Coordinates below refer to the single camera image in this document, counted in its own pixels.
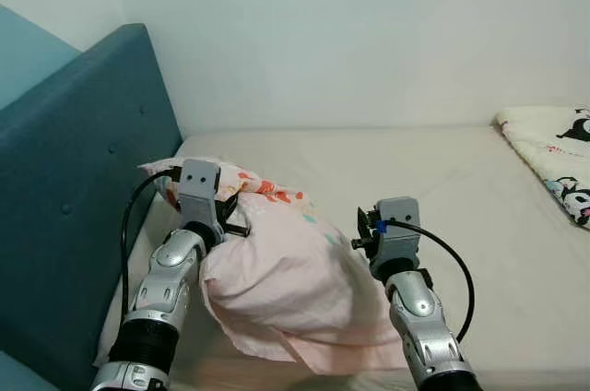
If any pink patterned pillow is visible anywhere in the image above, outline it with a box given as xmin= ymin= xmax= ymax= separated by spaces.
xmin=138 ymin=157 xmax=411 ymax=375

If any mattress with cream sheet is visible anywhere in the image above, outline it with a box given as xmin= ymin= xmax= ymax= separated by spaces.
xmin=92 ymin=124 xmax=590 ymax=391

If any teal upholstered headboard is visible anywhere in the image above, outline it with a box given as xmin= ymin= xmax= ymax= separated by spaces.
xmin=0 ymin=22 xmax=185 ymax=391

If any cream cartoon print quilt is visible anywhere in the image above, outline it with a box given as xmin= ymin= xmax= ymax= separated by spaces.
xmin=495 ymin=107 xmax=590 ymax=228

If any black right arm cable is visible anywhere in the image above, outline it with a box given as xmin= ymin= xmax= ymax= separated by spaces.
xmin=373 ymin=218 xmax=477 ymax=344

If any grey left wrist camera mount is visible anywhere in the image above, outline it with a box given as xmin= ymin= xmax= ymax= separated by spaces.
xmin=177 ymin=159 xmax=222 ymax=226

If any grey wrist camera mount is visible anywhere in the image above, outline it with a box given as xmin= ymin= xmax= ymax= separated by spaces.
xmin=373 ymin=197 xmax=422 ymax=267
xmin=177 ymin=159 xmax=222 ymax=226

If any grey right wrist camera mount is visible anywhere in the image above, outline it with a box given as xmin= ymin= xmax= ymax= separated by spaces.
xmin=373 ymin=197 xmax=422 ymax=267

